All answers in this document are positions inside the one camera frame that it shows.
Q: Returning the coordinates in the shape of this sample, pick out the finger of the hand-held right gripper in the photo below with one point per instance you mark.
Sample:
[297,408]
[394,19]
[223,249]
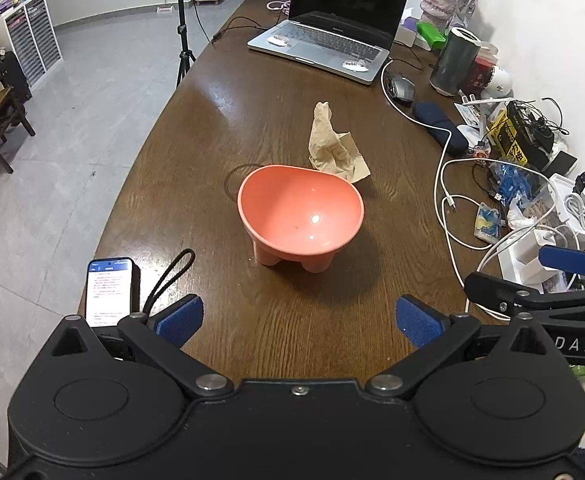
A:
[567,260]
[492,290]

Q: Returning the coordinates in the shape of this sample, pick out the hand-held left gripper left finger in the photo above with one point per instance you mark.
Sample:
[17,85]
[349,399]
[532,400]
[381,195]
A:
[180,320]

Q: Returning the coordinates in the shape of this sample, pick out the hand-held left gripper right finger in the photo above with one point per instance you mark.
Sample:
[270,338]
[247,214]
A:
[417,325]

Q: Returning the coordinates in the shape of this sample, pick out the pink footed bowl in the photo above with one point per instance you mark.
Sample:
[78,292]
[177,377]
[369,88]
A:
[297,210]

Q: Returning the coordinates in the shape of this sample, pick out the beige cloth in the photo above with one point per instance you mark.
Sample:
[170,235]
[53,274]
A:
[332,150]

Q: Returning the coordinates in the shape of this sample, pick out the white power adapter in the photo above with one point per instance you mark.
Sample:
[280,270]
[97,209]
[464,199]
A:
[522,255]

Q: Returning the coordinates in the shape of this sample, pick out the small blue yellow packet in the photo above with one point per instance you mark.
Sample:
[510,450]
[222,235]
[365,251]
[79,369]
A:
[488,221]

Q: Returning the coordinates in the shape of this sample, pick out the black smartphone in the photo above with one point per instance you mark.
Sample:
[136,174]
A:
[107,290]

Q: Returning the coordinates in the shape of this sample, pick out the bag of blue parts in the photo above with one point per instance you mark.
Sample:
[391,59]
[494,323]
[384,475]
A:
[514,182]

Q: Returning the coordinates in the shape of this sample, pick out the flat black slab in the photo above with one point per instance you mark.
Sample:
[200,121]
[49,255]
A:
[562,162]

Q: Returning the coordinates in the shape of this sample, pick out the yellow and black box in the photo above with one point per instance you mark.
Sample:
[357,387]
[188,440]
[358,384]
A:
[507,137]

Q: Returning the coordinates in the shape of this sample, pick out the white stand with antennas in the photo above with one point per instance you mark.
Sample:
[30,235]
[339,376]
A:
[474,117]

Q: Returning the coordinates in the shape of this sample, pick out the dark blue case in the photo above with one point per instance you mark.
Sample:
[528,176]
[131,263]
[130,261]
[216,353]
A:
[435,120]

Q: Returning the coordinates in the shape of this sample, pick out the red box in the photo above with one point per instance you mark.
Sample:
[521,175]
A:
[483,67]

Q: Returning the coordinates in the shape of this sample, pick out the grey computer mouse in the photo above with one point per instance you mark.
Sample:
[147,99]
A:
[401,87]

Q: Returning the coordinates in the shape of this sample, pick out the grey cylindrical container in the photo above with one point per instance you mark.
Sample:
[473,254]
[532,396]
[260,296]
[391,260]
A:
[452,60]

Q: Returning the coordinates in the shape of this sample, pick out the green box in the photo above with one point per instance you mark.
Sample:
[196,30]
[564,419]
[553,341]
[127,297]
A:
[430,35]

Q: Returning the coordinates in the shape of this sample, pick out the silver patterned bag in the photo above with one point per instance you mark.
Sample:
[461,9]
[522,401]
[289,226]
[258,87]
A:
[468,2]

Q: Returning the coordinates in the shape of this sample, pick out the white tissue box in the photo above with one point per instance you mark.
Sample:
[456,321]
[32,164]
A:
[406,27]

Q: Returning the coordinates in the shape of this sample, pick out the black tripod light stand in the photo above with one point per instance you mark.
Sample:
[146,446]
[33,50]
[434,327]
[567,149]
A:
[183,35]

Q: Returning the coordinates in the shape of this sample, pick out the textured plant pot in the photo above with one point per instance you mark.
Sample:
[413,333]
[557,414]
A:
[438,2]

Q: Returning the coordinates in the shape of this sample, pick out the black bag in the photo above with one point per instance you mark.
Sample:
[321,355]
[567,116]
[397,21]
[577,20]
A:
[12,75]

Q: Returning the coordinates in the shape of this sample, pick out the silver laptop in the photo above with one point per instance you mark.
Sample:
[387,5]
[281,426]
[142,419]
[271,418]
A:
[322,40]

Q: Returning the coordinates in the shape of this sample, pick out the white drawer cabinet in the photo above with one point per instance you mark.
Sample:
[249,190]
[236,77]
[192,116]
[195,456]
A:
[32,35]

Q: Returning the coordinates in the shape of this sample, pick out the round white camera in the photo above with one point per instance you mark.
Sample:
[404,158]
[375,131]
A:
[497,82]

